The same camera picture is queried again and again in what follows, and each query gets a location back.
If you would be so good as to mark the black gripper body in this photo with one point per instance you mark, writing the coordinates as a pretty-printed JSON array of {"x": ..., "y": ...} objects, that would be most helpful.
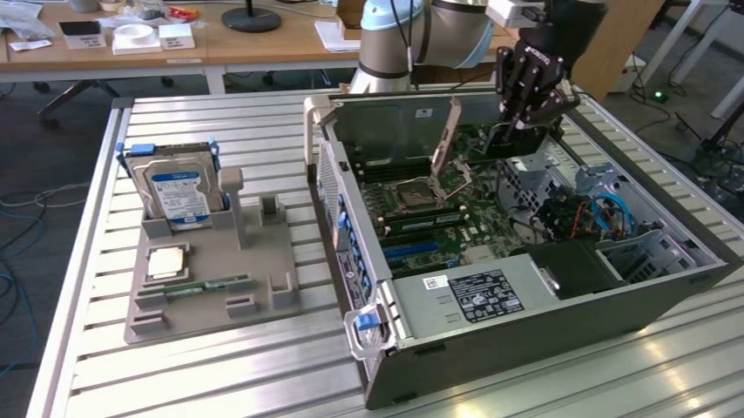
[{"x": 566, "y": 30}]

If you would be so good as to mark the graphics card with metal bracket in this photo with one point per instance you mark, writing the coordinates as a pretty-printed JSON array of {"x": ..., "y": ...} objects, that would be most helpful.
[{"x": 514, "y": 146}]

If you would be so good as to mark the wooden cabinet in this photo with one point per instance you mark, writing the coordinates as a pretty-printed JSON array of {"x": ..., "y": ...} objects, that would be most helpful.
[{"x": 628, "y": 43}]

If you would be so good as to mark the small white box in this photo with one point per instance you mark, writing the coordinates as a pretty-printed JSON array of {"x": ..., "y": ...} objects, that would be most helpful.
[{"x": 632, "y": 74}]

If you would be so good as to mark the black device green light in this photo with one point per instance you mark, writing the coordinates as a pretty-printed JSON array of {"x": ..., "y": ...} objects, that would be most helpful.
[{"x": 659, "y": 96}]

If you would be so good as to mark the perforated metal drive cage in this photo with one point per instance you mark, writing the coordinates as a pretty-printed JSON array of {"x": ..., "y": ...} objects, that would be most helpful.
[{"x": 525, "y": 183}]

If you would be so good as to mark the metal socket cover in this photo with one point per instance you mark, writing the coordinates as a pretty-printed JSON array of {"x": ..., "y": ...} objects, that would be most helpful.
[{"x": 460, "y": 183}]

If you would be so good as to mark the CPU socket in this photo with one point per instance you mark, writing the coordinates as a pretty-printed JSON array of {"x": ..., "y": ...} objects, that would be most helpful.
[{"x": 416, "y": 198}]

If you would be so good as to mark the green motherboard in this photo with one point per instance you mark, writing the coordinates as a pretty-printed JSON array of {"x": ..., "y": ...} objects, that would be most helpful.
[{"x": 465, "y": 226}]

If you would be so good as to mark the white paper stack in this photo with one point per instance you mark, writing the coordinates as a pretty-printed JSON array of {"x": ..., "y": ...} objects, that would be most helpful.
[{"x": 337, "y": 37}]

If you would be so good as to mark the installed RAM stick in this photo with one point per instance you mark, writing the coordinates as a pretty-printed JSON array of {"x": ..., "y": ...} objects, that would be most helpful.
[{"x": 424, "y": 223}]

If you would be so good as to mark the brown cardboard box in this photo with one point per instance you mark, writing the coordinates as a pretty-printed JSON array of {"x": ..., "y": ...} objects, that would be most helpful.
[{"x": 349, "y": 13}]

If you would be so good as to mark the silver chipset heatsink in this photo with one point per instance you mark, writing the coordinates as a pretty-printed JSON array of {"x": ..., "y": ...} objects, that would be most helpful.
[{"x": 480, "y": 254}]

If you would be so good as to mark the metal disk bay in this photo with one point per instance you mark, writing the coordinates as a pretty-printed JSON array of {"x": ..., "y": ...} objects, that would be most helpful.
[{"x": 656, "y": 257}]

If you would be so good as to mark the long PCIe expansion slot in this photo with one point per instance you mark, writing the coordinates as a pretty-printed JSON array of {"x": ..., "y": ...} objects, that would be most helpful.
[{"x": 409, "y": 251}]

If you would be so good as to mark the wooden desk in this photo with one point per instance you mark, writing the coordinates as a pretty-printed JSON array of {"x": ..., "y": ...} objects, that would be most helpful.
[{"x": 262, "y": 43}]

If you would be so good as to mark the black round lamp base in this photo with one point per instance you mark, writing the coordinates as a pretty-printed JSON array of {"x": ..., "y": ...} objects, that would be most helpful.
[{"x": 250, "y": 21}]

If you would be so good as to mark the grey power supply unit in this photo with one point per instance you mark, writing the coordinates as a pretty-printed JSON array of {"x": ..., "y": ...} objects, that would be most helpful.
[{"x": 424, "y": 313}]

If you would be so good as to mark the open dark PC case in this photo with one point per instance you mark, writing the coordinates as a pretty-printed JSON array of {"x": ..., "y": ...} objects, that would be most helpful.
[{"x": 522, "y": 357}]

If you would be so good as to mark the blue case latch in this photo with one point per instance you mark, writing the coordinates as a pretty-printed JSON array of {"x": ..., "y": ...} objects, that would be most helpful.
[{"x": 365, "y": 323}]

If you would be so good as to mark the plain white box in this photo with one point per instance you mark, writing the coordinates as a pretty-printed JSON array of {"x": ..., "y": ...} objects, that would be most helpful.
[{"x": 175, "y": 37}]

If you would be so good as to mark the red small parts pack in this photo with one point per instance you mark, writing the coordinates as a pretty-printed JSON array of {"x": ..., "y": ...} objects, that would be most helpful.
[{"x": 182, "y": 15}]

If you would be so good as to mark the hard disk in blue caddy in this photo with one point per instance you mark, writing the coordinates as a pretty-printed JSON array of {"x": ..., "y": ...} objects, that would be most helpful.
[{"x": 176, "y": 191}]

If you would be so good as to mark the grey parts rack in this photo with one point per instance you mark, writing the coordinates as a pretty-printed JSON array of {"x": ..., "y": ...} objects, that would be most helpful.
[{"x": 233, "y": 270}]

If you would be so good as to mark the flat white box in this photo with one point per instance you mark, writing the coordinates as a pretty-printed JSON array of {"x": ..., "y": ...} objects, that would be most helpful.
[{"x": 136, "y": 49}]

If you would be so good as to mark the white tape roll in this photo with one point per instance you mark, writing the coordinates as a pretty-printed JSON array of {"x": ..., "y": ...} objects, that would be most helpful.
[{"x": 134, "y": 31}]

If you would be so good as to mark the green RAM stick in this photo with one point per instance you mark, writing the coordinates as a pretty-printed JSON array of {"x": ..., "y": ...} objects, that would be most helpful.
[{"x": 191, "y": 287}]

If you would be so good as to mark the silver CPU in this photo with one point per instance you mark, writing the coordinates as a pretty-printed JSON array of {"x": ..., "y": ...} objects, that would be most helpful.
[{"x": 166, "y": 261}]

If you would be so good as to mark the white box with black lid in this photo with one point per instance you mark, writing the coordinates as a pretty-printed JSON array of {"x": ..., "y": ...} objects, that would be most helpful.
[{"x": 82, "y": 41}]

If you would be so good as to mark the grey cup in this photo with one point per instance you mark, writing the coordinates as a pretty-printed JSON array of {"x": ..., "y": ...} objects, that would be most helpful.
[{"x": 84, "y": 5}]

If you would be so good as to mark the black office chair base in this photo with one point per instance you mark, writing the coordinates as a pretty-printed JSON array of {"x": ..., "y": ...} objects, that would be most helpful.
[{"x": 64, "y": 101}]

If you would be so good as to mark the white paper slip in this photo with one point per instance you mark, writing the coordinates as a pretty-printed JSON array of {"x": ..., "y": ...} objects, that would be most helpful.
[{"x": 29, "y": 45}]

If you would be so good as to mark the clear plastic bag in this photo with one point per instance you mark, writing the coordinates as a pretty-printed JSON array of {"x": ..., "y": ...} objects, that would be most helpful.
[{"x": 23, "y": 22}]

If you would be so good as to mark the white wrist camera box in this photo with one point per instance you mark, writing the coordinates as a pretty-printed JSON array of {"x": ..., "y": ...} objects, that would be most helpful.
[{"x": 512, "y": 11}]

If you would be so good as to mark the white frame table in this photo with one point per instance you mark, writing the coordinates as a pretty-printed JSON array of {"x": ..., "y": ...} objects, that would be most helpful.
[{"x": 729, "y": 102}]

